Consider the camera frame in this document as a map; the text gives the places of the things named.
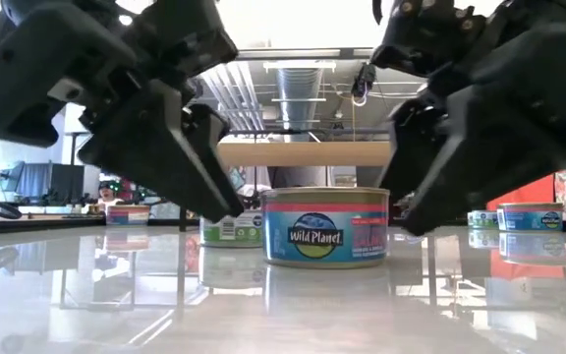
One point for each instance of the black metal table frame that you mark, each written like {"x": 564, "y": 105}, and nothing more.
{"x": 42, "y": 224}

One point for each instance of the wooden shelf black frame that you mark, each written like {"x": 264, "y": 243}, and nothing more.
{"x": 307, "y": 153}

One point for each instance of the silver ventilation duct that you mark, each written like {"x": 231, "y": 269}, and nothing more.
{"x": 299, "y": 93}

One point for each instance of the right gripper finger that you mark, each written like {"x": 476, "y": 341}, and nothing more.
{"x": 484, "y": 162}
{"x": 411, "y": 147}

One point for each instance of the white ceiling pipe bundle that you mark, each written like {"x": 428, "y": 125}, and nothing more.
{"x": 229, "y": 93}

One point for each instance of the grey overhead beam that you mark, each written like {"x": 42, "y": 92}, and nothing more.
{"x": 288, "y": 53}

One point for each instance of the colourful patchwork quilt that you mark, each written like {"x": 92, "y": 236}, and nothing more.
{"x": 236, "y": 178}

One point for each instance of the dark background monitor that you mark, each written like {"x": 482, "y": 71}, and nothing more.
{"x": 42, "y": 179}

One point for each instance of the hanging black camera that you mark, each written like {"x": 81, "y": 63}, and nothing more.
{"x": 363, "y": 81}

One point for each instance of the green white tuna can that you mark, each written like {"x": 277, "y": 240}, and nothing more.
{"x": 482, "y": 219}
{"x": 229, "y": 231}

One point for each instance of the blue Wild Planet salmon can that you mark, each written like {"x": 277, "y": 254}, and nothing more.
{"x": 530, "y": 218}
{"x": 326, "y": 231}
{"x": 127, "y": 216}

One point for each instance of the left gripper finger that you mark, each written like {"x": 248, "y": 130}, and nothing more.
{"x": 209, "y": 128}
{"x": 155, "y": 147}

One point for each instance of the person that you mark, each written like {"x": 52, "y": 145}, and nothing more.
{"x": 107, "y": 195}

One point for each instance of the orange cloth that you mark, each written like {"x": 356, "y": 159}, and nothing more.
{"x": 528, "y": 194}

